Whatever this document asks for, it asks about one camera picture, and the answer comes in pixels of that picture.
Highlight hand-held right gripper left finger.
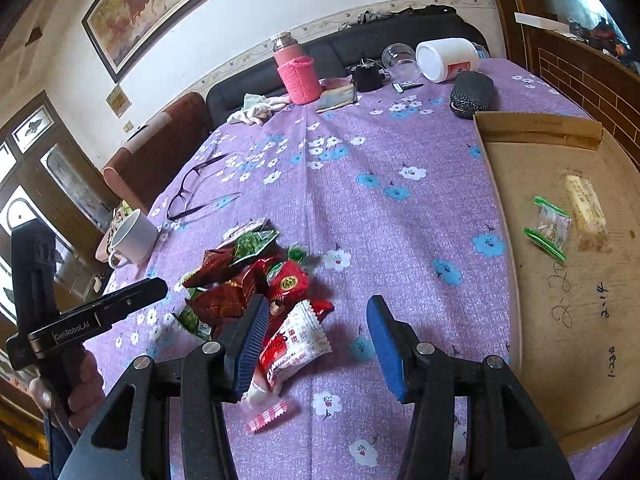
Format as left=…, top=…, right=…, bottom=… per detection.
left=60, top=294, right=273, bottom=480

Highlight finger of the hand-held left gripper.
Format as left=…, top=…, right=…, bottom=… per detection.
left=97, top=277, right=169, bottom=323

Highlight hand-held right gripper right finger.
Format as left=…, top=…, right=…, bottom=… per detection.
left=366, top=294, right=576, bottom=480

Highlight white red snack packet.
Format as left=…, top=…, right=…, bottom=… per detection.
left=257, top=300, right=333, bottom=393

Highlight pile of snack packets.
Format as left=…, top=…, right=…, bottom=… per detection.
left=172, top=217, right=335, bottom=343

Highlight pink snack packet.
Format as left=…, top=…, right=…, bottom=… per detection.
left=241, top=367, right=292, bottom=434

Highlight cardboard box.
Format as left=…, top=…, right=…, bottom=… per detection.
left=472, top=110, right=640, bottom=453

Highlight person's left hand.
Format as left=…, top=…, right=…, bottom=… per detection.
left=29, top=350, right=107, bottom=433

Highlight white mug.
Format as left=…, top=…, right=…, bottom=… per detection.
left=107, top=208, right=160, bottom=270

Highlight wooden glass-pane door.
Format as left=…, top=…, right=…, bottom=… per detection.
left=0, top=91, right=116, bottom=321

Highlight dark-framed eyeglasses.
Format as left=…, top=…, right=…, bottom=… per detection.
left=166, top=152, right=243, bottom=222

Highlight brown armchair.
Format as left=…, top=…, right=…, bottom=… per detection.
left=102, top=91, right=213, bottom=213

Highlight green-edged clear candy packet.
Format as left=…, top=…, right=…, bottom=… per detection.
left=523, top=196, right=572, bottom=262

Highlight white crumpled cloth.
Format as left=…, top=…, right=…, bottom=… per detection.
left=226, top=92, right=293, bottom=127

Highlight yellow cracker bar packet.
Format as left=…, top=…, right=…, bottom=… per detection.
left=564, top=173, right=612, bottom=253

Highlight grey flat pouch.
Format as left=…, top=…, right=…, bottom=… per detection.
left=315, top=85, right=357, bottom=114

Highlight pink thermos bottle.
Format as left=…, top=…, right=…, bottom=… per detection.
left=271, top=31, right=323, bottom=106

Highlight black glasses case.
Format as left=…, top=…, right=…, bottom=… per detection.
left=449, top=71, right=496, bottom=121

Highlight framed horse painting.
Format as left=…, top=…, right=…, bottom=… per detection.
left=81, top=0, right=321, bottom=83

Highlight clear glass jar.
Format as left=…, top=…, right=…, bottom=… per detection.
left=381, top=42, right=421, bottom=83

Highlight white plastic jar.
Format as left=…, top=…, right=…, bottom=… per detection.
left=415, top=37, right=482, bottom=84

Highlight black sofa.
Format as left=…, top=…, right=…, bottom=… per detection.
left=205, top=7, right=493, bottom=128

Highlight wooden brick-pattern counter partition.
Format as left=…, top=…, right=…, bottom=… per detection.
left=482, top=0, right=640, bottom=171

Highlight black bag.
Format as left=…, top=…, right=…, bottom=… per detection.
left=410, top=4, right=458, bottom=17

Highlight long white box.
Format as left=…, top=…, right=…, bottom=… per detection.
left=515, top=11, right=571, bottom=28

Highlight clutter of small counter items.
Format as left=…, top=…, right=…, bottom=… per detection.
left=570, top=12, right=640, bottom=63

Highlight yellow wall plaque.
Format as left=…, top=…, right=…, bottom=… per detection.
left=106, top=85, right=132, bottom=118

